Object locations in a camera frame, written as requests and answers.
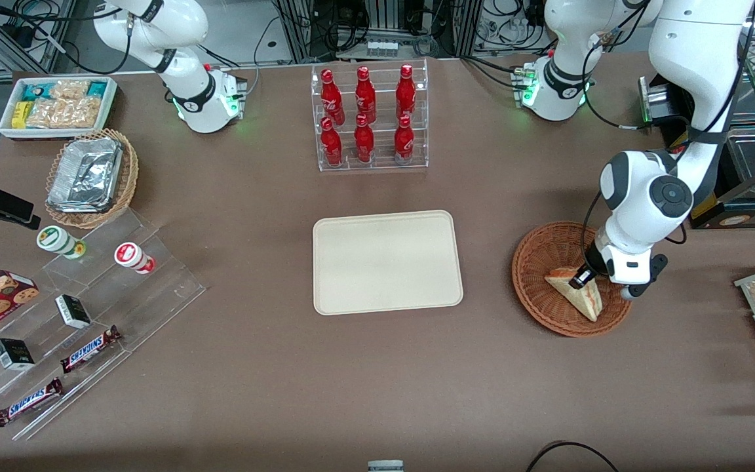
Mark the triangular sandwich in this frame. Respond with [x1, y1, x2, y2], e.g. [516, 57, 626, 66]
[545, 265, 604, 322]

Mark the round brown wicker basket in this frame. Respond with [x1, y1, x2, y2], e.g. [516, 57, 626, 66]
[512, 222, 634, 338]

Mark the cream rectangular plastic tray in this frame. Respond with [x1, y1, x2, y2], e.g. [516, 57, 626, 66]
[313, 210, 464, 316]

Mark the oval tan wicker basket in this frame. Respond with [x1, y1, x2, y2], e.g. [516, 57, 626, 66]
[45, 128, 139, 229]

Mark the aluminium foil tray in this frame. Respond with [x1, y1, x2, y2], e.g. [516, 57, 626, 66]
[47, 136, 123, 214]

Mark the steel food pan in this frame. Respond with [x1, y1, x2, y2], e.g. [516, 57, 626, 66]
[735, 69, 755, 125]

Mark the red cola bottle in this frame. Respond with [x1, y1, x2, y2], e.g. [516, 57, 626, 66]
[355, 66, 377, 124]
[354, 114, 375, 163]
[394, 115, 415, 165]
[320, 69, 345, 127]
[396, 64, 416, 121]
[320, 117, 343, 167]

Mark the clear acrylic bottle rack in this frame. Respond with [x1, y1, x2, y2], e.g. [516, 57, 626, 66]
[311, 58, 429, 172]

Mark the black equipment rack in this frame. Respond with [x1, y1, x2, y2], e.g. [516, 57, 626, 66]
[271, 0, 483, 63]

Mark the clear acrylic stepped stand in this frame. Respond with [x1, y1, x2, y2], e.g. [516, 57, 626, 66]
[0, 208, 206, 441]

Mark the red-lidded white cup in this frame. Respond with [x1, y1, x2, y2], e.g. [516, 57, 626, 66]
[114, 242, 155, 275]

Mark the snickers chocolate bar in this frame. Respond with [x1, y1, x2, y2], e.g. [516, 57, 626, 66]
[0, 378, 64, 427]
[60, 325, 122, 374]

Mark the white rectangular snack bin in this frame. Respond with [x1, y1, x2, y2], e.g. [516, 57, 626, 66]
[0, 77, 119, 140]

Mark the small black carton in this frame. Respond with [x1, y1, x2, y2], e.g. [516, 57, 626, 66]
[55, 294, 92, 329]
[0, 338, 35, 371]

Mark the green-lidded white cup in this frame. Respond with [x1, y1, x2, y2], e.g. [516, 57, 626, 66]
[37, 226, 87, 260]

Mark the clear cracker bag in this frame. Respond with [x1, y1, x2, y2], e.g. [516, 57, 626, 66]
[50, 80, 90, 101]
[26, 97, 101, 129]

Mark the black cable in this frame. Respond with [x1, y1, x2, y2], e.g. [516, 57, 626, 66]
[525, 441, 621, 472]

